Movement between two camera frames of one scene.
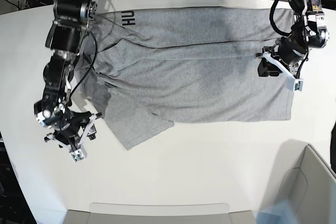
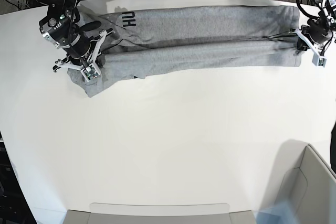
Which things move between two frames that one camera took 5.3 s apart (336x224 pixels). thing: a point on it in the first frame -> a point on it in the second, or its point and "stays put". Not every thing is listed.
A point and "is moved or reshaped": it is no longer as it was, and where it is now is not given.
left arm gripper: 67,131 -> 70,60
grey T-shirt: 148,67 is moved or reshaped
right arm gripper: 289,51 -> 317,36
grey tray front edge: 160,213 stays put
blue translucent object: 282,213 stays put
